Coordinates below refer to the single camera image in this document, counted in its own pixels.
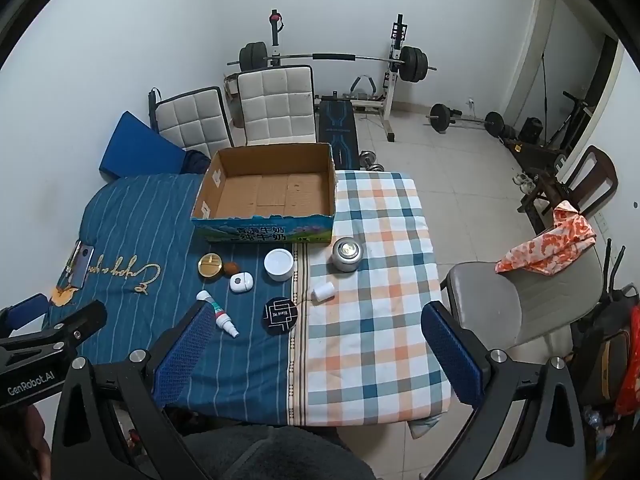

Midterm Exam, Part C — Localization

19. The plaid checkered cloth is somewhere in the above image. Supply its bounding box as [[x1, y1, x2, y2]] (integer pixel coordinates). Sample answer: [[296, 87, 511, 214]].
[[286, 170, 452, 436]]

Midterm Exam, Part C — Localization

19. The chrome dumbbell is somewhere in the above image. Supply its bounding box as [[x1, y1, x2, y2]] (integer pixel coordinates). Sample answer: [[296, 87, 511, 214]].
[[359, 151, 385, 172]]

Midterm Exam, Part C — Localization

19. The weight bench rack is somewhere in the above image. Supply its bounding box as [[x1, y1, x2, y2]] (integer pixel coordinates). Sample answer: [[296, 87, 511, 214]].
[[267, 8, 409, 143]]

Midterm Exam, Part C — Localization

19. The blue striped bed sheet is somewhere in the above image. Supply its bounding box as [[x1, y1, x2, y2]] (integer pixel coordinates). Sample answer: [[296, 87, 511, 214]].
[[44, 174, 292, 425]]

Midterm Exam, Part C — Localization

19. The black round tin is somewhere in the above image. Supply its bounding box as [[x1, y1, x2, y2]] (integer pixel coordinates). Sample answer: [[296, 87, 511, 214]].
[[262, 297, 298, 336]]

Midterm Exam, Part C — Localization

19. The white padded chair left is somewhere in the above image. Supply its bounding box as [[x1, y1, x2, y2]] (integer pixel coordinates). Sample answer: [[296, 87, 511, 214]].
[[148, 86, 234, 158]]

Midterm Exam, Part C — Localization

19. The small white cap container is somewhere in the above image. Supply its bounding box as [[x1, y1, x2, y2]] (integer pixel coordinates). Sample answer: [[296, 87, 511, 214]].
[[311, 282, 335, 304]]

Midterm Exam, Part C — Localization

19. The open cardboard box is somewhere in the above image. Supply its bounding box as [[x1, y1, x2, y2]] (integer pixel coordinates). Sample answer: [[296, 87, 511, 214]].
[[191, 143, 337, 244]]

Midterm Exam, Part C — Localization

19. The brown walnut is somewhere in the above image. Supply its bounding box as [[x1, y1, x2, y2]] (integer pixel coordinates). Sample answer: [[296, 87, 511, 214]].
[[222, 262, 241, 276]]

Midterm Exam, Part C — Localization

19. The barbell on floor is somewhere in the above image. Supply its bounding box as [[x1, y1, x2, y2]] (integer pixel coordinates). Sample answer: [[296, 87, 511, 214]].
[[426, 103, 506, 138]]

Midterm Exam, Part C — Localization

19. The white padded chair right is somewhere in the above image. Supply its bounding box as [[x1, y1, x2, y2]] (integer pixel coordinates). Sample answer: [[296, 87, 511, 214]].
[[236, 65, 317, 145]]

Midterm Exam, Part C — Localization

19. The white round jar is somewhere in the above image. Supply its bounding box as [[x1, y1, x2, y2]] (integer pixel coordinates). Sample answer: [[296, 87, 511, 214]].
[[264, 248, 294, 282]]

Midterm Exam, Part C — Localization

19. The dark blue clothing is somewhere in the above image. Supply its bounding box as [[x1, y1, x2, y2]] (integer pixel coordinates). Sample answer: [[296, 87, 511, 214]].
[[180, 150, 212, 174]]

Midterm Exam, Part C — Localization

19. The gold round tin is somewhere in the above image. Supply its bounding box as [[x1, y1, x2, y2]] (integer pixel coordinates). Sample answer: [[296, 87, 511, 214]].
[[198, 252, 224, 280]]

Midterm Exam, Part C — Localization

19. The barbell on rack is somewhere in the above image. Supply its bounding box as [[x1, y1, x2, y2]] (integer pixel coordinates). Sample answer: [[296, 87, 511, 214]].
[[227, 41, 437, 84]]

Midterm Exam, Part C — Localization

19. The blue foam mat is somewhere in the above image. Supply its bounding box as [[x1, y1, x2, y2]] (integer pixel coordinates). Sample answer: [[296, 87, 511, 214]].
[[99, 112, 186, 179]]

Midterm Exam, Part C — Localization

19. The white spray bottle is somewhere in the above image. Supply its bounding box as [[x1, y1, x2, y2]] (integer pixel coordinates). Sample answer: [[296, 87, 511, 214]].
[[196, 290, 239, 338]]

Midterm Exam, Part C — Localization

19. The white oval case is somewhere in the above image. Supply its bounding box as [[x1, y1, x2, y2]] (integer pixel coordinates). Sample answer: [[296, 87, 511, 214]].
[[229, 272, 254, 294]]

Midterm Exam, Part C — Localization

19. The smartphone on bed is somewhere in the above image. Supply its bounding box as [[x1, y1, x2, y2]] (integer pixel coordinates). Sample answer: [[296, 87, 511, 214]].
[[67, 242, 94, 288]]

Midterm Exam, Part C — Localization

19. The grey office chair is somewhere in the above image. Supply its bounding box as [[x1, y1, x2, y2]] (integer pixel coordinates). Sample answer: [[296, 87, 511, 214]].
[[440, 248, 603, 361]]

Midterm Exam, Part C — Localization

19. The dark wooden chair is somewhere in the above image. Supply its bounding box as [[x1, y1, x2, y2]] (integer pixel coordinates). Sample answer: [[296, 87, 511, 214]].
[[518, 145, 618, 234]]

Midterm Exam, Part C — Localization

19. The blue black bench pad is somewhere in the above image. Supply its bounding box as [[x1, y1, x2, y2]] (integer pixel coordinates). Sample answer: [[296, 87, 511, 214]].
[[318, 99, 360, 170]]

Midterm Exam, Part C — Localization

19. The white padded chair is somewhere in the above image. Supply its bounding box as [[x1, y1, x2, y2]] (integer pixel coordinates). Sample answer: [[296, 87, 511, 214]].
[[236, 65, 317, 145], [148, 86, 234, 158]]

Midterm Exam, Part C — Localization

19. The silver metal tin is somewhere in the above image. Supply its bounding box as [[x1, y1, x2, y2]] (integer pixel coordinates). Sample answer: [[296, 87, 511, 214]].
[[331, 237, 363, 273]]

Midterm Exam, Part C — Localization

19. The orange white patterned cloth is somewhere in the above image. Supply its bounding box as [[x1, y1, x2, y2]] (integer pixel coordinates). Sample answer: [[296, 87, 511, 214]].
[[495, 200, 597, 276]]

